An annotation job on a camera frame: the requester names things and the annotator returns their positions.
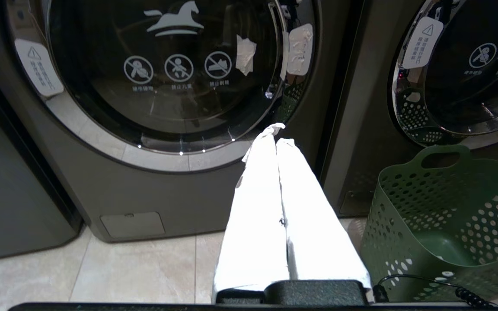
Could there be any black cable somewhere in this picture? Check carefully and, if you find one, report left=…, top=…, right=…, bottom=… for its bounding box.
left=373, top=274, right=498, bottom=307

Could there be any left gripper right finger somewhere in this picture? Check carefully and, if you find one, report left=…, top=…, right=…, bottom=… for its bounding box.
left=276, top=138, right=372, bottom=302

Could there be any green perforated laundry basket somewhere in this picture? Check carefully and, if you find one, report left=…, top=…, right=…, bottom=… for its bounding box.
left=360, top=145, right=498, bottom=303

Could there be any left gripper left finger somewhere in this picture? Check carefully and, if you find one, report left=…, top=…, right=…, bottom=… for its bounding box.
left=211, top=123, right=291, bottom=304

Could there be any round glass washing machine door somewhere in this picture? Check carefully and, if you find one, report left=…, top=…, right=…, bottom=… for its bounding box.
left=388, top=0, right=498, bottom=149
left=5, top=0, right=322, bottom=172

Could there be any dark grey cabinet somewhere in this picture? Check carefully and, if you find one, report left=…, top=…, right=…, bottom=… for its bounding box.
left=0, top=50, right=83, bottom=263

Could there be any dark grey washing machine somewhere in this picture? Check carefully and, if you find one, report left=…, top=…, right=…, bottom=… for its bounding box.
left=0, top=0, right=364, bottom=243
left=320, top=0, right=498, bottom=217

